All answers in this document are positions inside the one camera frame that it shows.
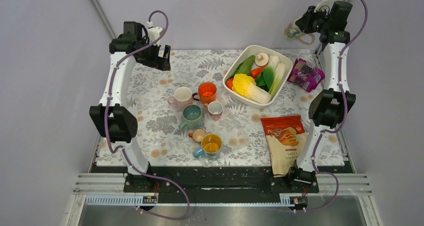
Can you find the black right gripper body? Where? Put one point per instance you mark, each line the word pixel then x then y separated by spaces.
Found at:
pixel 314 21

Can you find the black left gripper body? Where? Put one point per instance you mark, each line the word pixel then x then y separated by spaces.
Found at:
pixel 149 57

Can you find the beige patterned cup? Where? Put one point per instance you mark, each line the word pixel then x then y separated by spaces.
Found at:
pixel 292 32

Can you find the pink white mug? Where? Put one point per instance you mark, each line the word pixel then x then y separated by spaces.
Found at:
pixel 182 97

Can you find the orange mug black handle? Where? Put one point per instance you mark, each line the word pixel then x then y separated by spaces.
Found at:
pixel 206 93

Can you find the teal green ceramic mug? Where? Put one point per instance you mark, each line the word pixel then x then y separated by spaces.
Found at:
pixel 192 118

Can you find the small pink cup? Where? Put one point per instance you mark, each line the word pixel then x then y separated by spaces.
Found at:
pixel 215 109

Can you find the small orange cup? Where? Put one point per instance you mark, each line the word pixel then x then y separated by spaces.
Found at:
pixel 198 135

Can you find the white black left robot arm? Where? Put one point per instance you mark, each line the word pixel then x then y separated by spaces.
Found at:
pixel 137 44

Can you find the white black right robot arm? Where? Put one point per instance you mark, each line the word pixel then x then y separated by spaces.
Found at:
pixel 329 109

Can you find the purple snack packet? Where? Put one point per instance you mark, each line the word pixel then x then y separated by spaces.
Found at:
pixel 305 75

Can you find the beige mushroom toy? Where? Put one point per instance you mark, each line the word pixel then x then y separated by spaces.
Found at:
pixel 261 59

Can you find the white rectangular bin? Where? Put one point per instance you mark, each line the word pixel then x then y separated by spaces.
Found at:
pixel 254 50

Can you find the white green bok choy toy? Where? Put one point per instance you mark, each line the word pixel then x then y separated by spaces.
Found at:
pixel 271 75

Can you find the orange carrot toy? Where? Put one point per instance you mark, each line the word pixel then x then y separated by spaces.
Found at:
pixel 255 72

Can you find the yellow napa cabbage toy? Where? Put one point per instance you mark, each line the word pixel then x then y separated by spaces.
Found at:
pixel 246 87

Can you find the cassava chips bag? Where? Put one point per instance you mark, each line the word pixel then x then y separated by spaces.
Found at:
pixel 285 137

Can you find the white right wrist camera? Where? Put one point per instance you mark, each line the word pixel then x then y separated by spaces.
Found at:
pixel 324 5

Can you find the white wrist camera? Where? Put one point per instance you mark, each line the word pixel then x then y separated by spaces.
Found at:
pixel 324 5
pixel 154 32

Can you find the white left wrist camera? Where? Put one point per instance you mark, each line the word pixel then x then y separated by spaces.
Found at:
pixel 154 32

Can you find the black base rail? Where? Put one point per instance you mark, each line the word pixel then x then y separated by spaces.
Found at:
pixel 257 178

